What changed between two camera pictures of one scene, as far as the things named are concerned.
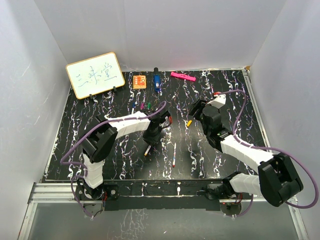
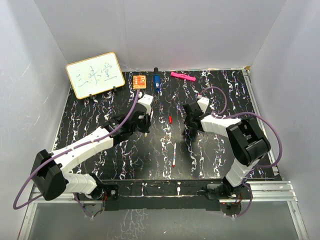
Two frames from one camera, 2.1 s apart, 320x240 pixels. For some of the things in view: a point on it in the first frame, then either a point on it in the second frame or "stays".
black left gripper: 150,141 -> 145,129
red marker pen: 174,154 stays
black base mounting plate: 131,195 stays
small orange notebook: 139,81 stays
